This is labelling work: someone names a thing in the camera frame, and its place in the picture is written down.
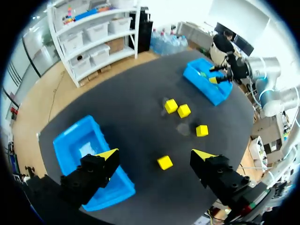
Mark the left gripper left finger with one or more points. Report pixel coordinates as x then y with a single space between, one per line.
89 175

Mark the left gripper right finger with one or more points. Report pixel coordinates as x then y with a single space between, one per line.
220 175

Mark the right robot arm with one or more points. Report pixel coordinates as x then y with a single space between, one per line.
269 89

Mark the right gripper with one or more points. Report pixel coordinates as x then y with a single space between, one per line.
237 66

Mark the yellow cube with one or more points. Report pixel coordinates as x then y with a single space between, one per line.
202 130
164 162
184 110
170 106

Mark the person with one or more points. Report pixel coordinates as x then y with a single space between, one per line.
222 45

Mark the blue plastic bin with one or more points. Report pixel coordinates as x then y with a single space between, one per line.
206 82
93 161

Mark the green cube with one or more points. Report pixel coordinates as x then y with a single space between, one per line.
202 74

